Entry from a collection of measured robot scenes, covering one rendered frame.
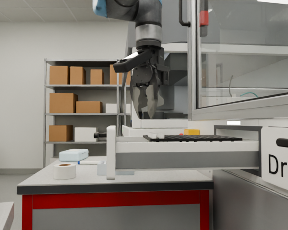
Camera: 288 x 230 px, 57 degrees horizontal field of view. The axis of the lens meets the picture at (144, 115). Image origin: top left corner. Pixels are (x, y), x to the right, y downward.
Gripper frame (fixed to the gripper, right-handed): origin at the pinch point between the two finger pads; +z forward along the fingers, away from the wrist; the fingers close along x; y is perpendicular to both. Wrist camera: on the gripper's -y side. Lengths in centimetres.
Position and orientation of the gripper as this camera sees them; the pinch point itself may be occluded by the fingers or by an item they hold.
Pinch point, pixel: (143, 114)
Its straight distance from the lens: 73.5
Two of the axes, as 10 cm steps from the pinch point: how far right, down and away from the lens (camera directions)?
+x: -7.7, 0.2, 6.4
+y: 6.4, 0.2, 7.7
